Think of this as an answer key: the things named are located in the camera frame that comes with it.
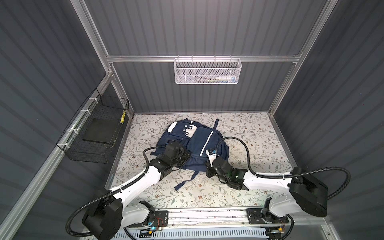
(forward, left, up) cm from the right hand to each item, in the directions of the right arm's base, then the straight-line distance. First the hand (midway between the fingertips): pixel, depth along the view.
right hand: (205, 163), depth 83 cm
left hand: (+5, +7, +6) cm, 11 cm away
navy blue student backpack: (+15, +4, +3) cm, 16 cm away
